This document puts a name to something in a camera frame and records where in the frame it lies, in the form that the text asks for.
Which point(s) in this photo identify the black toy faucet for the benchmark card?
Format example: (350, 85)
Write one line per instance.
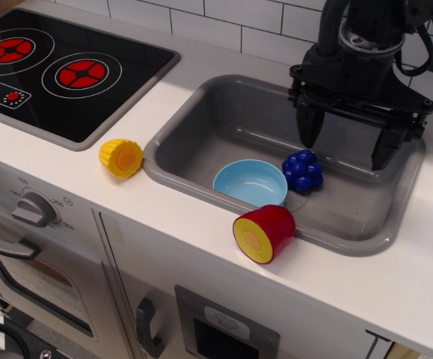
(378, 21)

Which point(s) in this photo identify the grey oven temperature knob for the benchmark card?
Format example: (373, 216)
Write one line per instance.
(33, 209)

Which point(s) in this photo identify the yellow toy corn piece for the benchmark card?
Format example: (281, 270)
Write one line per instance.
(121, 157)

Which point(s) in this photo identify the grey cabinet door handle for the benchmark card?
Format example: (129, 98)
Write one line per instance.
(153, 346)

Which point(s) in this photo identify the blue toy grape bunch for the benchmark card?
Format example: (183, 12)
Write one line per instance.
(302, 171)

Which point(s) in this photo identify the black toy stovetop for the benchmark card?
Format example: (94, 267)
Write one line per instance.
(69, 84)

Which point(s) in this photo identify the grey dishwasher control panel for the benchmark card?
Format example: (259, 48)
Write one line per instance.
(210, 330)

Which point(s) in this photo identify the light blue plastic bowl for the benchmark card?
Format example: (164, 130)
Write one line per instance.
(252, 181)

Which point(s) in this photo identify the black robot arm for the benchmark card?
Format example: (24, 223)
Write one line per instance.
(349, 73)

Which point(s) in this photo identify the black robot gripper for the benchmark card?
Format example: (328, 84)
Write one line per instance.
(358, 81)

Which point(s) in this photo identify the grey oven door handle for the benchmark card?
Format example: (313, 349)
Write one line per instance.
(18, 248)

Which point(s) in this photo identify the red and yellow toy fruit half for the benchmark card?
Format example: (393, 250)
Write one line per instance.
(263, 234)

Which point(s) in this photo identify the grey plastic sink basin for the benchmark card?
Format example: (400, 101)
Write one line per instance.
(338, 201)

